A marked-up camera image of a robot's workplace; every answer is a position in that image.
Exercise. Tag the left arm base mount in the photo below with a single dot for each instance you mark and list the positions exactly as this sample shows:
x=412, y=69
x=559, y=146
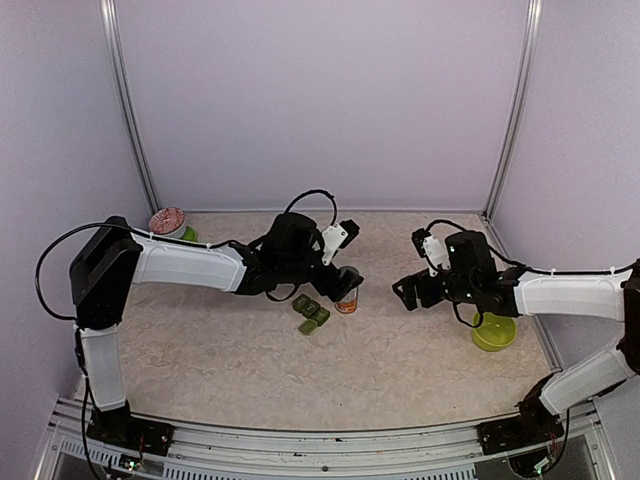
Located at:
x=120, y=428

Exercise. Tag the aluminium frame post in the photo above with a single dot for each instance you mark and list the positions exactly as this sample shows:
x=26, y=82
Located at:
x=516, y=111
x=108, y=9

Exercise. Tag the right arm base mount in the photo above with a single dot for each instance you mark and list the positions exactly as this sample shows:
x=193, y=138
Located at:
x=533, y=424

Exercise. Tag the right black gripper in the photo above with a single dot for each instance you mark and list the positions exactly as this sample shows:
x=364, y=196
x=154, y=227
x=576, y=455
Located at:
x=410, y=297

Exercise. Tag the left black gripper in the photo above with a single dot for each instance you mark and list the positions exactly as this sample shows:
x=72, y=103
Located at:
x=344, y=286

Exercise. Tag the front aluminium rail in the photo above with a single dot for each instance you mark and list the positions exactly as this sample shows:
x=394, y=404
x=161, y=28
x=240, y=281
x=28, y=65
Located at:
x=202, y=451

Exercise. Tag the right aluminium frame post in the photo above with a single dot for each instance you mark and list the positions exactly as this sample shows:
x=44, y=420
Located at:
x=516, y=111

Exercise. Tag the lime green plate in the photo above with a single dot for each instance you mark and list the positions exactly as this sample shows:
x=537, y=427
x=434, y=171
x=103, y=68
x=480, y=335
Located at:
x=189, y=235

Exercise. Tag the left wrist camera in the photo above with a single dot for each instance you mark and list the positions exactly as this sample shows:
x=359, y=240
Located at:
x=336, y=237

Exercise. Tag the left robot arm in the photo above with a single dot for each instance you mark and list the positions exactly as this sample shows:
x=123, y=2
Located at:
x=294, y=251

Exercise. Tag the orange pill bottle grey cap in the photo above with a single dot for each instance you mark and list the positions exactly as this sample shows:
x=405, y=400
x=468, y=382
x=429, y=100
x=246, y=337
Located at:
x=348, y=284

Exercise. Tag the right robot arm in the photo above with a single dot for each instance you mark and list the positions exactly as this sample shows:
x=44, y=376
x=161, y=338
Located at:
x=462, y=270

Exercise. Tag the left aluminium frame post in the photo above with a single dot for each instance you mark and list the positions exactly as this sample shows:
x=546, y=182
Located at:
x=108, y=9

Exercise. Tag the green weekly pill organizer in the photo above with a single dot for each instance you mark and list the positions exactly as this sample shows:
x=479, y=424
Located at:
x=315, y=316

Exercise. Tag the red patterned white bowl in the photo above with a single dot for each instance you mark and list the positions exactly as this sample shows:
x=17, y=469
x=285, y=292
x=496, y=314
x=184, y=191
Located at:
x=168, y=222

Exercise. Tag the lime green bowl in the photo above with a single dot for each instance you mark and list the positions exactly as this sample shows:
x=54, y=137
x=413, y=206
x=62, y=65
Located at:
x=493, y=333

